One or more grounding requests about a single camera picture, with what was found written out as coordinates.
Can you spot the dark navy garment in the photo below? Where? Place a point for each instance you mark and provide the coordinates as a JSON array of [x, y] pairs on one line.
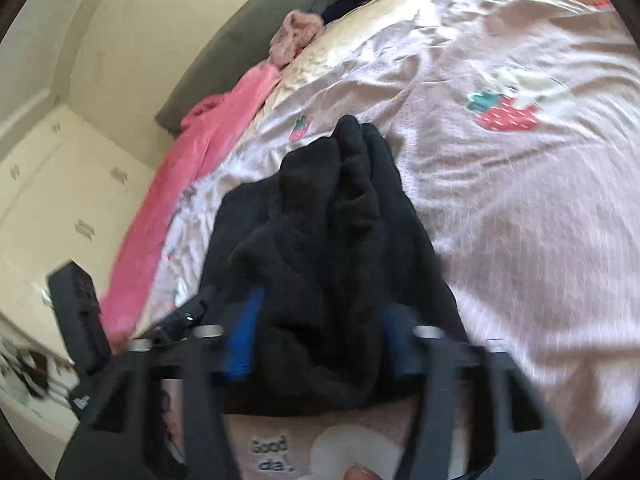
[[339, 8]]

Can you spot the pink fuzzy garment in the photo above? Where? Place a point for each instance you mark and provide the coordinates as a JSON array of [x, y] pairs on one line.
[[298, 30]]

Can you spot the lilac strawberry bed sheet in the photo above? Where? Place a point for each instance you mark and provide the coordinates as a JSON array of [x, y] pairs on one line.
[[515, 129]]

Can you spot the cream wardrobe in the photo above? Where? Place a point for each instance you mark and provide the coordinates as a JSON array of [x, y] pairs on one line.
[[67, 193]]

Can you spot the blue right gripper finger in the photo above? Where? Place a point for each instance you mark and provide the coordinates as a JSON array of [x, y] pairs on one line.
[[241, 341]]

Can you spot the dark blue right gripper finger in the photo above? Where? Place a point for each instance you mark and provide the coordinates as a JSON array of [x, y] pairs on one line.
[[406, 358]]

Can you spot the black orange sweater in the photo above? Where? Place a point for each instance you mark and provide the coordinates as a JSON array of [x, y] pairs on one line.
[[331, 240]]

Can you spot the right hand thumb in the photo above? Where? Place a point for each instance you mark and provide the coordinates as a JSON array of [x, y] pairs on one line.
[[360, 472]]

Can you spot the grey padded headboard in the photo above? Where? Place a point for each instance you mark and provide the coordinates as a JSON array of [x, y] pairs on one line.
[[242, 42]]

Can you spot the beige mattress cover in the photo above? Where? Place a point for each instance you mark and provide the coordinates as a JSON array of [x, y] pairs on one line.
[[339, 41]]

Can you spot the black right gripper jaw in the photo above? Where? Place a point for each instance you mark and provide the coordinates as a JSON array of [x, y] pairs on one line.
[[177, 324]]

